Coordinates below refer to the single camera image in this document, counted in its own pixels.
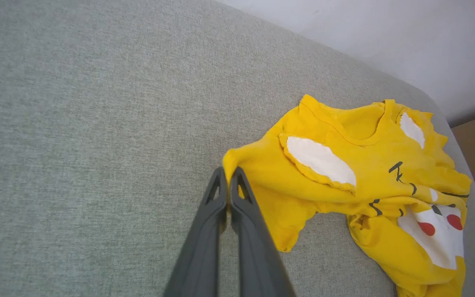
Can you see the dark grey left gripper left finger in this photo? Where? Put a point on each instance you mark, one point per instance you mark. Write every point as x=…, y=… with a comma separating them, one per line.
x=202, y=255

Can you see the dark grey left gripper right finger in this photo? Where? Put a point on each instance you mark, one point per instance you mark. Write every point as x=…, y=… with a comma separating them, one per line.
x=258, y=264

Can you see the yellow cartoon face t-shirt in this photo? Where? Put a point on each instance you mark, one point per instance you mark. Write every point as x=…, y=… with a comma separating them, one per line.
x=377, y=156

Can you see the grey fabric sofa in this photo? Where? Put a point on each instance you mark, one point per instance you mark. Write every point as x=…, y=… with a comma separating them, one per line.
x=97, y=123

